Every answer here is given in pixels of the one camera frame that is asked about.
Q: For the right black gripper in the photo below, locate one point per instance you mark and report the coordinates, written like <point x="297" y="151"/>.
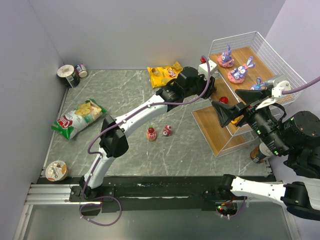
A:
<point x="243" y="110"/>

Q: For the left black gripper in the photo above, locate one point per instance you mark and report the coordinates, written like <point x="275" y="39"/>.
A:
<point x="211" y="85"/>

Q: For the yellow duck toy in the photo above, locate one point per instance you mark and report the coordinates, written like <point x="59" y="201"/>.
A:
<point x="237" y="120"/>

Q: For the purple bunny with cupcake toy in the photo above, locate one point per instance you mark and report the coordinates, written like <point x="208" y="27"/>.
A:
<point x="260" y="84"/>

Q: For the pink bear strawberry donut toy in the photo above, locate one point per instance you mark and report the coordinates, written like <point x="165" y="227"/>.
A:
<point x="151" y="133"/>

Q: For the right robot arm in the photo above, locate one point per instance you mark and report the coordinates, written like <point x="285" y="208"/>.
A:
<point x="297" y="138"/>

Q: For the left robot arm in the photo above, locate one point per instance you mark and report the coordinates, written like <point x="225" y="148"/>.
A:
<point x="113" y="138"/>

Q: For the yellow Lays chips bag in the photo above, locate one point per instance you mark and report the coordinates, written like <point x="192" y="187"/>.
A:
<point x="160" y="76"/>

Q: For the tin can front right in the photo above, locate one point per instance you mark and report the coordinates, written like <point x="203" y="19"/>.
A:
<point x="260" y="154"/>

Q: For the small blue white cup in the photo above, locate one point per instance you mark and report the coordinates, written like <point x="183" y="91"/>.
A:
<point x="81" y="70"/>

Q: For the green chips bag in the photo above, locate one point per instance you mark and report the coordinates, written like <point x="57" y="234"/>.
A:
<point x="76" y="120"/>

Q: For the Chobani yogurt cup front left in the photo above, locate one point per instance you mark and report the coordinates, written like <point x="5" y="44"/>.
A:
<point x="56" y="171"/>

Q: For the white wire wooden shelf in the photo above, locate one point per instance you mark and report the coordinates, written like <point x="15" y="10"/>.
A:
<point x="269" y="66"/>

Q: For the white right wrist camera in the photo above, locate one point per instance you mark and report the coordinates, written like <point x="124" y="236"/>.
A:
<point x="278" y="84"/>

